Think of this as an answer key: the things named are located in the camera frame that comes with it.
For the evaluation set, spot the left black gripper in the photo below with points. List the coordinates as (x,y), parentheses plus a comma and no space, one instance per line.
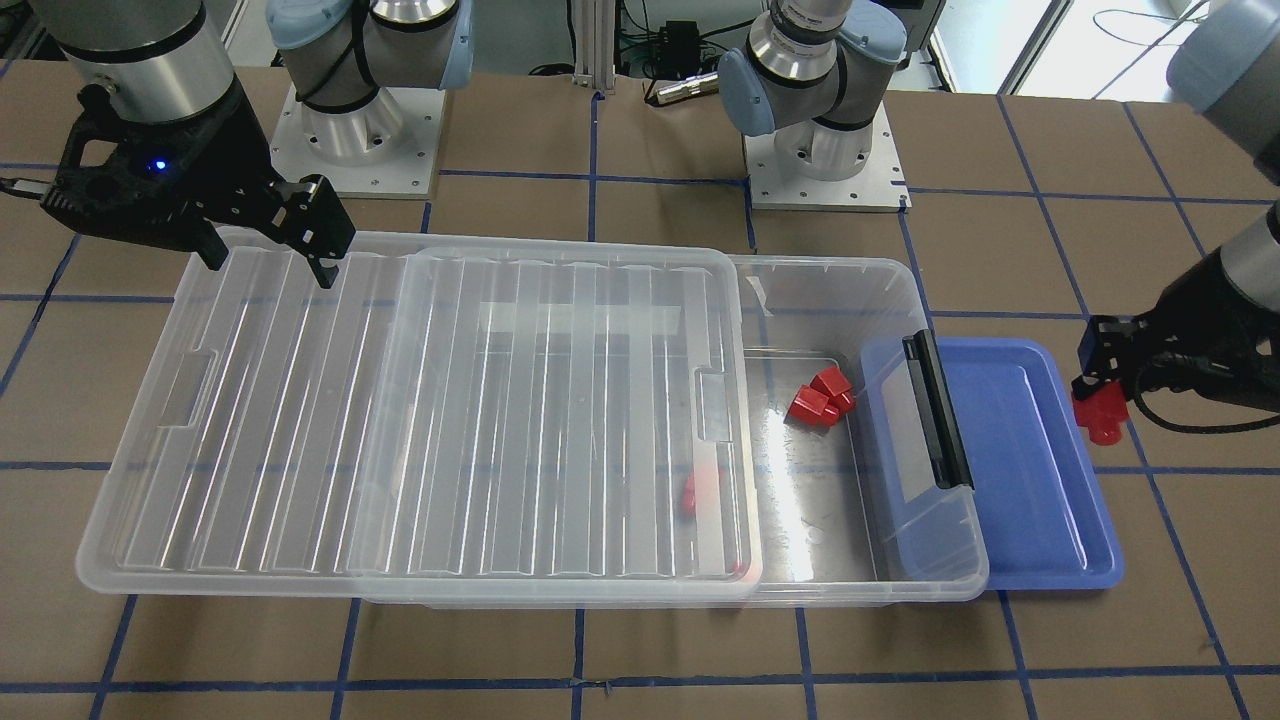
(1213,322)

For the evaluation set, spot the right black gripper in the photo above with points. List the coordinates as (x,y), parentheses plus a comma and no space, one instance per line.
(232,143)

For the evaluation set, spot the red block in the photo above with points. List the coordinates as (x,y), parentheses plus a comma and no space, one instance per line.
(813,408)
(1102,415)

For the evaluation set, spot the clear plastic box lid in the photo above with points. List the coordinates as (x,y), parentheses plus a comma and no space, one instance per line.
(236,473)

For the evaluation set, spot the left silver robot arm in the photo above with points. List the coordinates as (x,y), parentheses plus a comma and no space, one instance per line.
(823,66)

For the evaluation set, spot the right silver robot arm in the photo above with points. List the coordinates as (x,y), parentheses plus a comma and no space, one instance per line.
(162,61)

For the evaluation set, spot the clear plastic storage box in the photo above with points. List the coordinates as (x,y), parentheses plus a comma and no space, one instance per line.
(850,300)

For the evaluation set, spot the red block box middle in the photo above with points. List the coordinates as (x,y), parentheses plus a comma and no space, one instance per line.
(698,480)

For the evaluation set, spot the blue plastic tray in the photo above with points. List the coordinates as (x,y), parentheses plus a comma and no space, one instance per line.
(1033,518)

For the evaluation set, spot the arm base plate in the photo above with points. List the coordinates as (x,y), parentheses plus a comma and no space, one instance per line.
(808,167)
(386,150)

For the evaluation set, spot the black box handle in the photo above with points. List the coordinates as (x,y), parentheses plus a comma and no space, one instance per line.
(941,430)

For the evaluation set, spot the aluminium frame post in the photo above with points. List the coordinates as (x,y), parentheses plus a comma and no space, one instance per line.
(594,39)

